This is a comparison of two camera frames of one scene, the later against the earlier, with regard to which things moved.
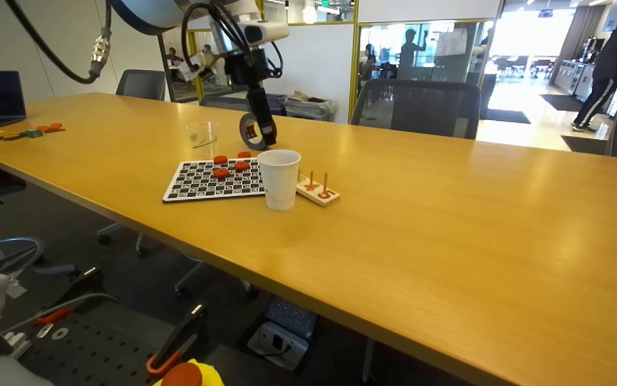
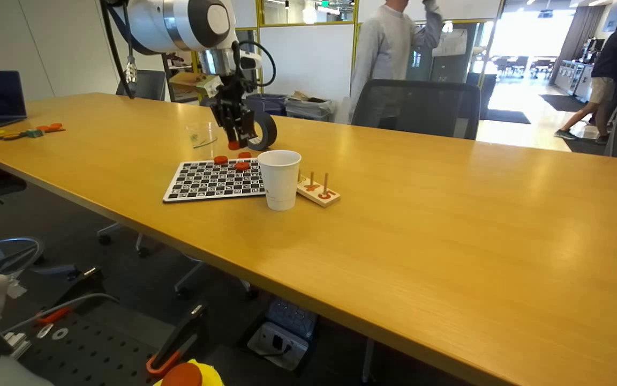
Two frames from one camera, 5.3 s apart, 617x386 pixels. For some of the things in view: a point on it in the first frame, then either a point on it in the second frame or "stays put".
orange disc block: [222, 160] stays put
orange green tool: [32, 132] stays put
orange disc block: [240, 165] stays put
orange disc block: [220, 172] to [235, 144]
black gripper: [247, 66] to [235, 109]
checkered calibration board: [193, 181] stays put
